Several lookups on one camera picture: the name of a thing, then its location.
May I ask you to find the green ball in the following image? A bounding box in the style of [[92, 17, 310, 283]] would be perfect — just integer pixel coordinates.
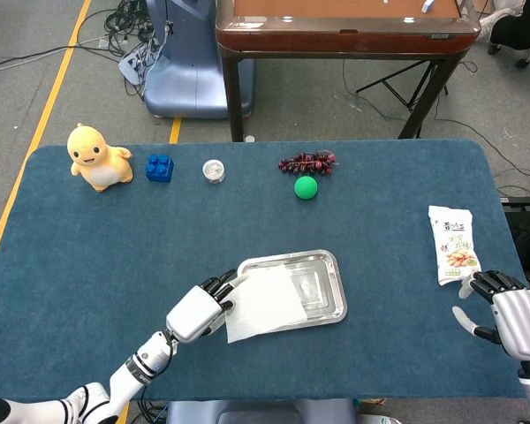
[[293, 175, 319, 201]]

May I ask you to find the brown mahjong table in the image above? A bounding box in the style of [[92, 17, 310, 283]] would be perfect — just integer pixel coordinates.
[[215, 0, 482, 142]]

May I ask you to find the black tripod stand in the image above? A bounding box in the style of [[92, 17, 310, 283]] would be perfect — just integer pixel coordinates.
[[355, 59, 450, 111]]

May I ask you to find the blue building block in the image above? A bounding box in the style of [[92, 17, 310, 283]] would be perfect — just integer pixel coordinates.
[[145, 153, 176, 184]]

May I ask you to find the yellow plush dinosaur toy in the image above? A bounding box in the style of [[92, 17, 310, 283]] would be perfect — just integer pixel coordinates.
[[66, 122, 134, 193]]

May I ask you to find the black office chair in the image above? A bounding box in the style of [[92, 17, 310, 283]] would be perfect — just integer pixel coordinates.
[[488, 0, 530, 70]]

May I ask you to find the silver metal tray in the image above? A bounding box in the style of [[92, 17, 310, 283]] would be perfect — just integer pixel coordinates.
[[237, 248, 349, 330]]

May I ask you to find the dark red grape bunch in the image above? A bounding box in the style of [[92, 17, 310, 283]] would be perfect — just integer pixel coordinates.
[[277, 149, 340, 177]]

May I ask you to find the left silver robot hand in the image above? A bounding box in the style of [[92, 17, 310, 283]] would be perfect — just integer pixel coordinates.
[[165, 268, 251, 345]]

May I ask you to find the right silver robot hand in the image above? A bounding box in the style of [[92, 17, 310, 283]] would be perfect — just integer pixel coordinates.
[[451, 269, 530, 366]]

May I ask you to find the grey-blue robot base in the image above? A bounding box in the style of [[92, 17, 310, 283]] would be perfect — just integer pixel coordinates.
[[165, 399, 359, 424]]

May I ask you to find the white power strip with plugs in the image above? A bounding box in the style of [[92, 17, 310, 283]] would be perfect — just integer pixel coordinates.
[[117, 37, 163, 86]]

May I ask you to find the white paper napkin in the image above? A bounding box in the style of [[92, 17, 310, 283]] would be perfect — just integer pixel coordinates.
[[223, 263, 309, 345]]

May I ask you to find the black cable tangle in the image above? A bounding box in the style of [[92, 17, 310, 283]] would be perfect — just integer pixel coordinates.
[[101, 0, 160, 57]]

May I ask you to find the blue felt table cover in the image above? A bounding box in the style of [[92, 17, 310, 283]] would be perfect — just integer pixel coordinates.
[[0, 139, 530, 404]]

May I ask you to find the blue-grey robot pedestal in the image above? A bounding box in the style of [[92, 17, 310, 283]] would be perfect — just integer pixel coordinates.
[[143, 0, 255, 119]]

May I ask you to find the white snack packet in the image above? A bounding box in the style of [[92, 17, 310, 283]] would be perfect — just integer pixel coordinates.
[[428, 205, 488, 287]]

